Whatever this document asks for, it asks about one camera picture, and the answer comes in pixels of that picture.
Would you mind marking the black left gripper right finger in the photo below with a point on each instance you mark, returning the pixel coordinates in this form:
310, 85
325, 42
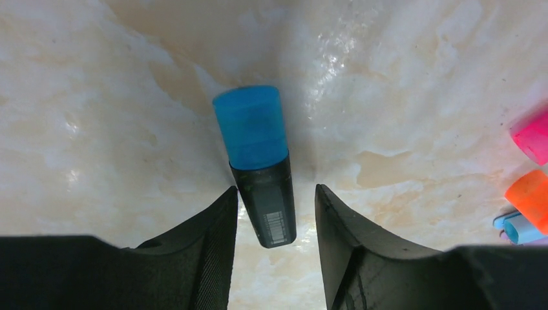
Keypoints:
365, 266

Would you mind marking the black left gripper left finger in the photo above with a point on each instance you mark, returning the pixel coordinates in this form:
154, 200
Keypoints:
187, 267

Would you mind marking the black blue marker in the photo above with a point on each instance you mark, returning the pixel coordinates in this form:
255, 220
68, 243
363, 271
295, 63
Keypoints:
252, 127

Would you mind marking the light blue highlighter cap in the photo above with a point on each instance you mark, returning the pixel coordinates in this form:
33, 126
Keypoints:
518, 230

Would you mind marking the orange highlighter cap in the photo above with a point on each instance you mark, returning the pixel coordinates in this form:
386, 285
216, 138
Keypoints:
528, 195

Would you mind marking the pink highlighter cap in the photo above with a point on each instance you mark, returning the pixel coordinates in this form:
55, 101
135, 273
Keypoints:
530, 135

